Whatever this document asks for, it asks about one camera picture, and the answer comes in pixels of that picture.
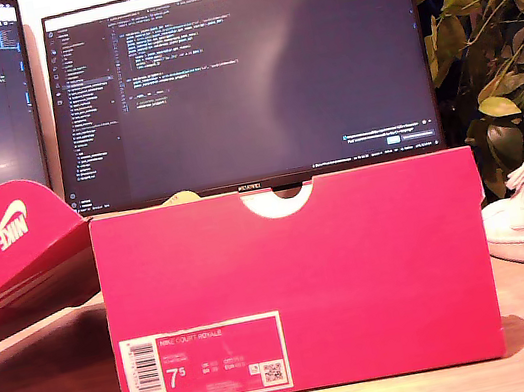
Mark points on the red Nike shoebox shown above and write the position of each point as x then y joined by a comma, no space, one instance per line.
306,274

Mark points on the pale yellow round object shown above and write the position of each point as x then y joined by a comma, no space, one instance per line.
181,197

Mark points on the large Huawei computer monitor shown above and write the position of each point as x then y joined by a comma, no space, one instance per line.
247,82

